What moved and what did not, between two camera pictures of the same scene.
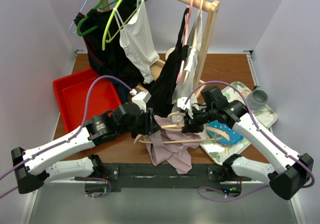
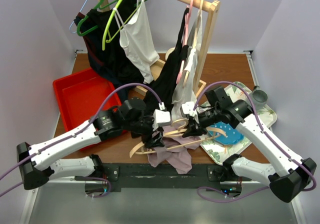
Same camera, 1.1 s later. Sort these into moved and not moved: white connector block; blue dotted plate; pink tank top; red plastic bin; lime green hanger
Moved: white connector block
Not moved: red plastic bin; lime green hanger; pink tank top; blue dotted plate
